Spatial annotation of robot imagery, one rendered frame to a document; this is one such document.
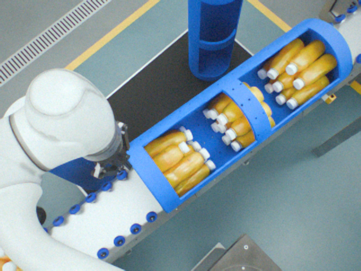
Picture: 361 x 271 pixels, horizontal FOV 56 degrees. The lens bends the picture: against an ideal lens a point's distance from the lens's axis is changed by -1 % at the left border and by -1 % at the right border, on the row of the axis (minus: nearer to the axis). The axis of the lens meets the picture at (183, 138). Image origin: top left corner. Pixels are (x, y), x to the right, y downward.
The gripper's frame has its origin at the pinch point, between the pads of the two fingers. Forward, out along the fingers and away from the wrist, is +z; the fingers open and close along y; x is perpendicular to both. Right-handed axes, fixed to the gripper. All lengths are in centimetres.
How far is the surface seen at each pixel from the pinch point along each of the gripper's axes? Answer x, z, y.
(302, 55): -35, 34, 67
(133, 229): 1, 51, -15
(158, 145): 1.9, 35.6, 14.8
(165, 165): -3.7, 33.9, 8.9
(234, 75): -14, 29, 47
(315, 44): -38, 35, 74
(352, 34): -55, 58, 102
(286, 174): -62, 150, 53
